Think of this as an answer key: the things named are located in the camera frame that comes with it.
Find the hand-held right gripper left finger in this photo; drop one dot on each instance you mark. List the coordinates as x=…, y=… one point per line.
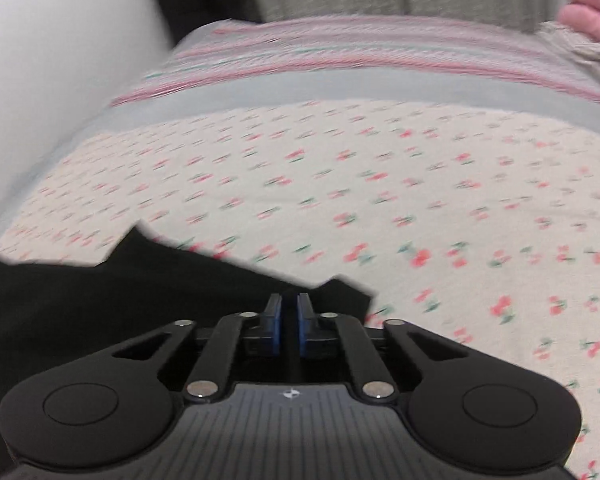
x=276, y=325

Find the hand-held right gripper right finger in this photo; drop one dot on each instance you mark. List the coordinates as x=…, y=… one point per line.
x=302, y=325

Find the black pants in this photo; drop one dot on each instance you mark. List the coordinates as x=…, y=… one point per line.
x=80, y=305

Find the cherry print bed sheet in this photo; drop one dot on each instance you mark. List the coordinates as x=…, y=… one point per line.
x=380, y=185

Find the pink striped cloth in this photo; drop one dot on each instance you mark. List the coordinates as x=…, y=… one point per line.
x=330, y=50

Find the grey striped cloth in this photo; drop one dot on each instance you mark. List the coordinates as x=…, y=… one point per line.
x=580, y=50

